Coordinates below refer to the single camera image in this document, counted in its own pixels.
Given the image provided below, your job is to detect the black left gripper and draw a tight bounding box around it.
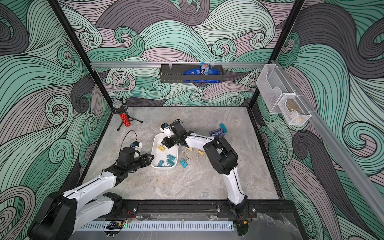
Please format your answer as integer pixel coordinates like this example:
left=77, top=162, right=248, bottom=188
left=126, top=153, right=155, bottom=173

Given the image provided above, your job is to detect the white plastic storage tray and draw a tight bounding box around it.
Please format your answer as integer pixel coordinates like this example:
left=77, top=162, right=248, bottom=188
left=151, top=133, right=179, bottom=171

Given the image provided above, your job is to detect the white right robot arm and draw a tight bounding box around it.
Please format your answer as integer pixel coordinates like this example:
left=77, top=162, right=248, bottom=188
left=161, top=120, right=249, bottom=218

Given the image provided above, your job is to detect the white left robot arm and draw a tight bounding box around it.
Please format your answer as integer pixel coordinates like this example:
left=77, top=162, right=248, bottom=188
left=27, top=142, right=155, bottom=240

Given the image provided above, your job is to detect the teal small box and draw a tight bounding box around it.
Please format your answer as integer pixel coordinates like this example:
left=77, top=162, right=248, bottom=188
left=220, top=123, right=228, bottom=134

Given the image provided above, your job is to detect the red sequin microphone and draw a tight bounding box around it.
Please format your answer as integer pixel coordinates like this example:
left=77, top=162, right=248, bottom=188
left=113, top=100, right=131, bottom=127

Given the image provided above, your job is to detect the blue snack packet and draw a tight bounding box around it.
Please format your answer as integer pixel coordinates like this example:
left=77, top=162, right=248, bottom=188
left=200, top=63, right=209, bottom=75

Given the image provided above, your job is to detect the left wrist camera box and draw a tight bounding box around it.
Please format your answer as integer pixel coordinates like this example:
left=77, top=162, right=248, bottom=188
left=131, top=141, right=143, bottom=152

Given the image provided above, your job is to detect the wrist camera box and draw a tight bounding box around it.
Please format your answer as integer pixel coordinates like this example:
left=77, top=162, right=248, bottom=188
left=131, top=141, right=143, bottom=152
left=161, top=123, right=174, bottom=138

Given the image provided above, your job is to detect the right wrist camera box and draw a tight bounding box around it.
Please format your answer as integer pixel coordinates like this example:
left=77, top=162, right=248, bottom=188
left=161, top=123, right=174, bottom=138

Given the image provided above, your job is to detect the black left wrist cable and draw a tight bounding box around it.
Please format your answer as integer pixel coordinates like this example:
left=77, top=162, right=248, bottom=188
left=119, top=129, right=139, bottom=151

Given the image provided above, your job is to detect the black wall shelf basket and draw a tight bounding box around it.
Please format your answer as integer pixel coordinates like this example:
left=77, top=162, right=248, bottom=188
left=160, top=64, right=224, bottom=83

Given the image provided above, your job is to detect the white slotted cable duct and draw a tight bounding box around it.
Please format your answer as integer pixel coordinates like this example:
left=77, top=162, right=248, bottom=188
left=79, top=221, right=235, bottom=232

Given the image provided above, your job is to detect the clear plastic wall bin large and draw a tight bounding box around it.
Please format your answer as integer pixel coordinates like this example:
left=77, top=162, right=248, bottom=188
left=257, top=64, right=294, bottom=114

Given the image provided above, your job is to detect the aluminium rail back wall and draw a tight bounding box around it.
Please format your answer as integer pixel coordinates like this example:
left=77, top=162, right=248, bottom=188
left=90, top=61, right=267, bottom=69

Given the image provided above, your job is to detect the aluminium rail wall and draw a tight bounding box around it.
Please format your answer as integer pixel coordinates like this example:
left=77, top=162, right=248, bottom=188
left=90, top=61, right=267, bottom=69
left=271, top=60, right=384, bottom=223

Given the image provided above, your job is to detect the clear plastic wall bin small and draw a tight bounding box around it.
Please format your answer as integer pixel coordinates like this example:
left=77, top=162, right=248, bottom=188
left=278, top=94, right=311, bottom=127

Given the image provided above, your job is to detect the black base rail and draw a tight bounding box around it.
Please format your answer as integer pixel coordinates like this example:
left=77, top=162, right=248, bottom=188
left=101, top=200, right=300, bottom=222

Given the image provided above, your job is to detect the black vertical frame post left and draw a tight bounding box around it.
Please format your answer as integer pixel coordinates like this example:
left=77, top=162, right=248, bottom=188
left=48, top=0, right=113, bottom=109

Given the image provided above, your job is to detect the aluminium rail right wall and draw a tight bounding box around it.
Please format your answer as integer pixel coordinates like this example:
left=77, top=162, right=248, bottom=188
left=271, top=60, right=384, bottom=223

